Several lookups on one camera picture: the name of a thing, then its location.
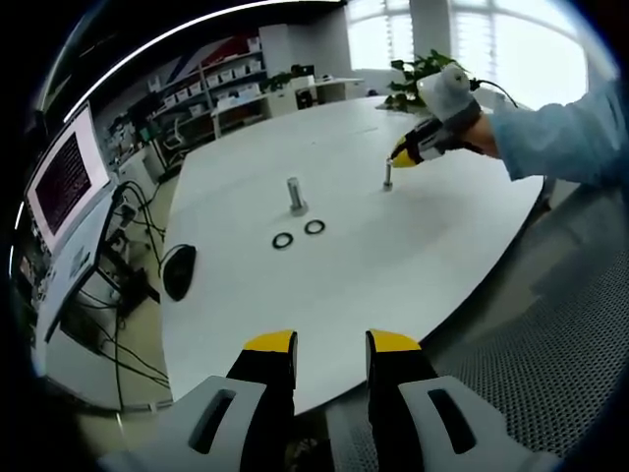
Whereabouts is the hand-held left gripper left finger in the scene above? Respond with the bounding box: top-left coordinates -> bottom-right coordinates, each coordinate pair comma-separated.
161,329 -> 300,472

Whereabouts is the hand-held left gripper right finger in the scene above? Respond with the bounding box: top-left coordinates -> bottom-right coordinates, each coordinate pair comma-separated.
364,328 -> 533,472

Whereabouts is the thick threaded stud bolt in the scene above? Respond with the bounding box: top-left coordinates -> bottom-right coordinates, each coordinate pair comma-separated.
285,176 -> 311,218

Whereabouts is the person's right hand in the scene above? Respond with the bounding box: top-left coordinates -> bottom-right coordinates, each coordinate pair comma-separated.
454,109 -> 500,159

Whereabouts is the green potted plant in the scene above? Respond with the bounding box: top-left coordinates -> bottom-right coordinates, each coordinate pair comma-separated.
384,47 -> 474,112

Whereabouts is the white low counter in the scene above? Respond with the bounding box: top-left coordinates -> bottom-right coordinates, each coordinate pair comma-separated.
210,75 -> 366,135

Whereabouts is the black computer mouse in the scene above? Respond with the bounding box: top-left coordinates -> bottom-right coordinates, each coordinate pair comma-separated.
163,243 -> 199,303

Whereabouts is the grey mesh office chair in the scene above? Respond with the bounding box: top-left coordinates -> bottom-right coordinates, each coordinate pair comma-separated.
294,184 -> 629,472

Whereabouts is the storage shelf with white bins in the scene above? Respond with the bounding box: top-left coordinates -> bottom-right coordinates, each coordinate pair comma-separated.
145,32 -> 269,166

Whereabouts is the white standing desk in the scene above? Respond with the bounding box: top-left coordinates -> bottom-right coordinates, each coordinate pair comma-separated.
19,190 -> 130,345

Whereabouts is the white office chair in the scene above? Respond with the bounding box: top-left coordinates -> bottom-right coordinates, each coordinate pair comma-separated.
164,120 -> 191,153

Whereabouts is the ceiling light strip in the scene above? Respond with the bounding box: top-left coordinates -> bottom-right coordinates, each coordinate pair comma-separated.
72,0 -> 346,120

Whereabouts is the computer monitor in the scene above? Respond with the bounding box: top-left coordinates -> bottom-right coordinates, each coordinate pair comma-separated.
26,101 -> 113,253

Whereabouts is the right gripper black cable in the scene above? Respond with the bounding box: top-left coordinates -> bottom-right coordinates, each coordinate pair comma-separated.
466,78 -> 520,108

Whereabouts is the black cable tangle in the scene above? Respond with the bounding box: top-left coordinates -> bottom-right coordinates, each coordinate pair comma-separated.
73,180 -> 173,409

